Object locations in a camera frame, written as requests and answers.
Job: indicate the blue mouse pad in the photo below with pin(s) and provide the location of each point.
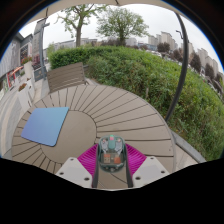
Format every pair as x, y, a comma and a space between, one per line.
45, 126

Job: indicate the sparse tall tree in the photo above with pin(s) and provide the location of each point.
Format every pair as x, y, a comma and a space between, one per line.
79, 36

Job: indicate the green hedge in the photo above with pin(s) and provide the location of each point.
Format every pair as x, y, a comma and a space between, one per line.
140, 76

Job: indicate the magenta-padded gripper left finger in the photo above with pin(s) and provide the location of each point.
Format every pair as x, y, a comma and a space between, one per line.
86, 161

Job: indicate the white planter box with flowers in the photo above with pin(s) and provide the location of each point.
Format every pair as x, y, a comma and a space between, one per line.
25, 98
28, 70

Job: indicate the dark curved parasol pole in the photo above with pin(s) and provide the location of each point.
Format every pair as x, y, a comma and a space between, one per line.
182, 73

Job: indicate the beige parasol canopy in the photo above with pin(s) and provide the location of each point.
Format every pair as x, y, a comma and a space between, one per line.
100, 1

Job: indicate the grey storefront building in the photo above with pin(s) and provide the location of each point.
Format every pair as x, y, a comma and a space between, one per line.
13, 60

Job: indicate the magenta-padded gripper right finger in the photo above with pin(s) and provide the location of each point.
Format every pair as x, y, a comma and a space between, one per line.
136, 161

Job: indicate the bushy round tree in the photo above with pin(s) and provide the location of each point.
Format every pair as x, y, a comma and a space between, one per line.
121, 25

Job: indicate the teal patterned computer mouse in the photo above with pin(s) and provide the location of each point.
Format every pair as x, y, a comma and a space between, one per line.
111, 155

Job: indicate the group of apartment buildings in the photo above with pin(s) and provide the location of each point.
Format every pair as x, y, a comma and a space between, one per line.
165, 38

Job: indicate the brown slatted wooden chair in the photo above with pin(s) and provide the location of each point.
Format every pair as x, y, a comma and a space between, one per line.
66, 76

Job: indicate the grey sign pillar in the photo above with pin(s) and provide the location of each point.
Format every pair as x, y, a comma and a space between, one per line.
39, 43

